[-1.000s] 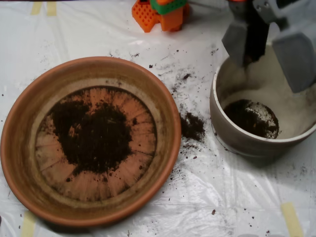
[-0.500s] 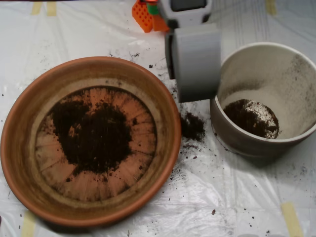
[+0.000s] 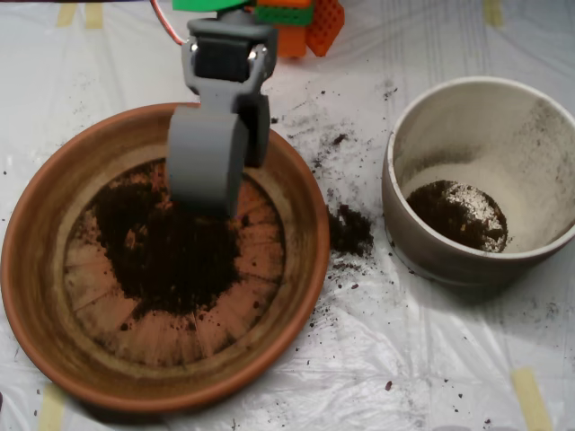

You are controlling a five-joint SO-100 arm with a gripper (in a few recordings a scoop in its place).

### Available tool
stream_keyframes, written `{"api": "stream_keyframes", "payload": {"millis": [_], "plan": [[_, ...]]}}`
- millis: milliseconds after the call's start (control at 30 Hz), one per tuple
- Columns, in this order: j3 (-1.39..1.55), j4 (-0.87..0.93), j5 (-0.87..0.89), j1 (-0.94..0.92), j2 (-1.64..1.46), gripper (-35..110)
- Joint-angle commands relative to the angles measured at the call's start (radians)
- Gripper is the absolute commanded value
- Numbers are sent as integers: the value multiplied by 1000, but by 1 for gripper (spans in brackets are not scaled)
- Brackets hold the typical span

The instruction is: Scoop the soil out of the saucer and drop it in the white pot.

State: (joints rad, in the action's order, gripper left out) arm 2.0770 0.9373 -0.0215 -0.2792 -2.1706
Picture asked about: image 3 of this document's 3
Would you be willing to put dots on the grey gripper black servo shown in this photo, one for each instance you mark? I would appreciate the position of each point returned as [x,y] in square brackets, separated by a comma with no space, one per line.
[223,60]

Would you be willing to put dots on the dark soil pile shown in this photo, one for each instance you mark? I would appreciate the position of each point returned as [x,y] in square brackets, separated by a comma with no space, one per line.
[179,269]

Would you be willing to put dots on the green orange robot arm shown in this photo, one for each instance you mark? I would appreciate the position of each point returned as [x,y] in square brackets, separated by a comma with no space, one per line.
[287,42]

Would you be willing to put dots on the terracotta plant saucer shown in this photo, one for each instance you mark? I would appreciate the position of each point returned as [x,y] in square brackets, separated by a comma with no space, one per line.
[305,251]

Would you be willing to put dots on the spilled dark soil heap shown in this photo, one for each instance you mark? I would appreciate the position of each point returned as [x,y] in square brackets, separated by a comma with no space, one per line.
[350,233]

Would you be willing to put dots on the dark soil in pot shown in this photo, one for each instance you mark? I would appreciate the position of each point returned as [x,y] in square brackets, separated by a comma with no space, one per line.
[431,211]

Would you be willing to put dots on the white ceramic pot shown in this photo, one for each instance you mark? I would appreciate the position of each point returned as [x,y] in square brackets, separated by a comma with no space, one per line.
[449,269]

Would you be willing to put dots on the beige masking tape strip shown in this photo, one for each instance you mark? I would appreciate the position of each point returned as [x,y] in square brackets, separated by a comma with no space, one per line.
[66,14]
[51,413]
[532,399]
[94,15]
[492,12]

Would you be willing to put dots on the clear white plastic sheet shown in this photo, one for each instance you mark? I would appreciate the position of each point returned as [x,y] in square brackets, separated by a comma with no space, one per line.
[449,336]

